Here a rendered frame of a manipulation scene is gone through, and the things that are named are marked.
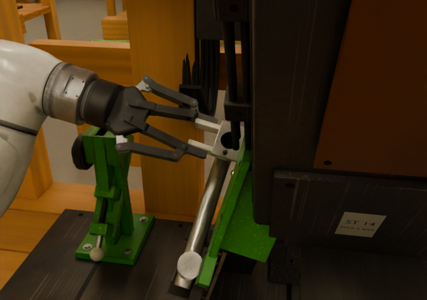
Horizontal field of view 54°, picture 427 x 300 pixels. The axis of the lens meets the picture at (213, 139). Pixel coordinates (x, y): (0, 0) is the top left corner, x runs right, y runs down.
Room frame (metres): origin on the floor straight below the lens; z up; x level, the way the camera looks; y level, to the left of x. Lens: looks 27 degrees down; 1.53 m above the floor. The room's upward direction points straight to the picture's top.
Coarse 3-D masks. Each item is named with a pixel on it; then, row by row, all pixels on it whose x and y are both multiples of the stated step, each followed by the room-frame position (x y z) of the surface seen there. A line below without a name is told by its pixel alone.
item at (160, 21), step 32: (0, 0) 0.94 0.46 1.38; (128, 0) 0.86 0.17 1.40; (160, 0) 0.85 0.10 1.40; (192, 0) 0.84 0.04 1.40; (0, 32) 0.92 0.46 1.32; (128, 32) 0.86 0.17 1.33; (160, 32) 0.85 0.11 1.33; (192, 32) 0.84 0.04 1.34; (160, 64) 0.85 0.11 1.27; (192, 64) 0.84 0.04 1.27; (160, 128) 0.85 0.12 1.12; (192, 128) 0.84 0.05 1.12; (32, 160) 0.92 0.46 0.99; (160, 160) 0.85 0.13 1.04; (192, 160) 0.84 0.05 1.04; (32, 192) 0.91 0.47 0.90; (160, 192) 0.85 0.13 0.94; (192, 192) 0.84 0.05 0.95
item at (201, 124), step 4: (196, 120) 0.59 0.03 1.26; (200, 120) 0.59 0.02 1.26; (204, 120) 0.59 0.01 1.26; (196, 124) 0.59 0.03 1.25; (200, 124) 0.59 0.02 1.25; (204, 124) 0.59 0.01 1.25; (208, 124) 0.59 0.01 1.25; (212, 124) 0.59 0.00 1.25; (216, 124) 0.59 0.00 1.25; (200, 128) 0.61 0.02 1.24; (204, 128) 0.60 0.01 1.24; (208, 128) 0.59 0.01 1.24; (212, 128) 0.59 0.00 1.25; (216, 128) 0.58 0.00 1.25; (212, 132) 0.60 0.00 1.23; (216, 132) 0.60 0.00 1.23
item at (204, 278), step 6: (204, 258) 0.47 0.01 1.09; (210, 258) 0.45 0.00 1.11; (216, 258) 0.45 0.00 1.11; (204, 264) 0.44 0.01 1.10; (210, 264) 0.44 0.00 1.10; (204, 270) 0.44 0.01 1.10; (210, 270) 0.44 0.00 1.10; (198, 276) 0.46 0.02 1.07; (204, 276) 0.43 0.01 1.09; (210, 276) 0.43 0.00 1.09; (198, 282) 0.42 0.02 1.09; (204, 282) 0.42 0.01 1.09; (210, 282) 0.43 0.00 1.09
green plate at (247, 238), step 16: (240, 160) 0.47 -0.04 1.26; (240, 176) 0.44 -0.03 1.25; (240, 192) 0.45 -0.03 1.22; (224, 208) 0.45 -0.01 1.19; (240, 208) 0.46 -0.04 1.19; (224, 224) 0.45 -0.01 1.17; (240, 224) 0.46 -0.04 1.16; (256, 224) 0.45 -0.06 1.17; (224, 240) 0.46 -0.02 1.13; (240, 240) 0.46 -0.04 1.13; (256, 240) 0.45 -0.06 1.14; (272, 240) 0.45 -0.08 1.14; (256, 256) 0.45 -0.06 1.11
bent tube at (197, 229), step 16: (224, 128) 0.57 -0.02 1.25; (240, 128) 0.57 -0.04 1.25; (224, 144) 0.63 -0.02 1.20; (240, 144) 0.56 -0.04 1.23; (224, 160) 0.61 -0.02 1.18; (208, 176) 0.63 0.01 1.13; (224, 176) 0.63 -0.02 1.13; (208, 192) 0.61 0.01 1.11; (208, 208) 0.59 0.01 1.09; (208, 224) 0.58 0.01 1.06; (192, 240) 0.55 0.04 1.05
